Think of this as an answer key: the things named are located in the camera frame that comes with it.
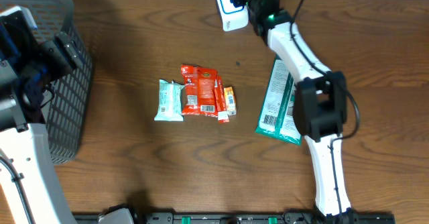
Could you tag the orange snack packet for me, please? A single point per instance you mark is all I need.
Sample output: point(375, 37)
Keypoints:
point(230, 101)

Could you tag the red snack packet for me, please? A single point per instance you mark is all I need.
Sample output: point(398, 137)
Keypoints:
point(200, 90)

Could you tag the red stick sachet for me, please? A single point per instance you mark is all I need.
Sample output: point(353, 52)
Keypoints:
point(220, 101)

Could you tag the green white packet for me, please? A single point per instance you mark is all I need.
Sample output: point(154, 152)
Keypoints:
point(276, 117)

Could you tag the teal white snack packet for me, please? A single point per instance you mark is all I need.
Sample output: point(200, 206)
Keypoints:
point(170, 106)

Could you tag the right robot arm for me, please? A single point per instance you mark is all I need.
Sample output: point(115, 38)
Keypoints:
point(321, 98)

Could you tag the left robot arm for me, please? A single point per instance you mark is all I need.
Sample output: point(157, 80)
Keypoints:
point(28, 178)

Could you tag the white barcode scanner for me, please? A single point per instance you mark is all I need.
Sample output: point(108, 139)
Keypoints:
point(233, 18)

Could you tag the grey plastic mesh basket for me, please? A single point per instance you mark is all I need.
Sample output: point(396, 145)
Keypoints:
point(67, 101)

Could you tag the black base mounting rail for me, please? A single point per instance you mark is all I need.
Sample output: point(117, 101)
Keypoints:
point(127, 214)

